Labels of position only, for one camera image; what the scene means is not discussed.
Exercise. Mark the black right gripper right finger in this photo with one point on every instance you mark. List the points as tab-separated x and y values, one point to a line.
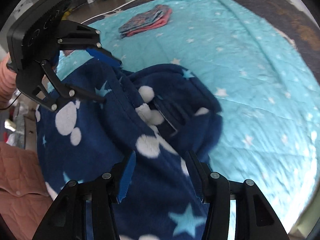
255	217

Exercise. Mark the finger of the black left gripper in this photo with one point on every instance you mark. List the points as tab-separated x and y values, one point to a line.
75	36
40	83

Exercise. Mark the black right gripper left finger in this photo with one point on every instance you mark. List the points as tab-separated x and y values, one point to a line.
86	208

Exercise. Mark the navy fleece star garment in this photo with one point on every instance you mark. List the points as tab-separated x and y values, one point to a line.
159	113

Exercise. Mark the folded floral pink clothes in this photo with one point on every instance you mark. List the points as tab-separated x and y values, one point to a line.
155	18

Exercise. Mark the pink quilted jacket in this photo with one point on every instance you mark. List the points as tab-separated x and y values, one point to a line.
24	196

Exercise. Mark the turquoise star quilt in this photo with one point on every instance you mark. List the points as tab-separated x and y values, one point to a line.
268	95

